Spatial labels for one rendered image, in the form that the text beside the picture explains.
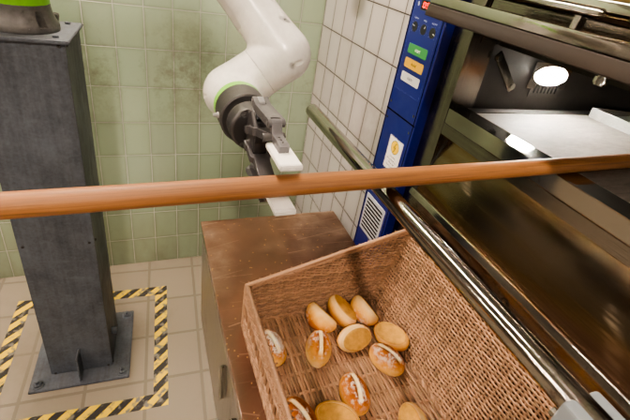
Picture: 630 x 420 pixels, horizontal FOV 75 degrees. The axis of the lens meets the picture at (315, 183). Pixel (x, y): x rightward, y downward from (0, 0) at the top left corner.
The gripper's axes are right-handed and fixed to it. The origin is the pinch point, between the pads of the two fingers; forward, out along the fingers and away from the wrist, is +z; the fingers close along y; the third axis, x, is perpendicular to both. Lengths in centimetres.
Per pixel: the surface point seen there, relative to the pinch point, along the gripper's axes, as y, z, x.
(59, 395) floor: 120, -61, 49
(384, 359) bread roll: 57, -5, -35
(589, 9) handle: -26, 0, -44
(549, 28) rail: -22.4, -1.9, -39.6
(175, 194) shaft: 0.2, 1.5, 13.7
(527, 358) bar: 3.5, 29.9, -16.1
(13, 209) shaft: 0.6, 1.7, 29.8
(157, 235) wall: 104, -124, 13
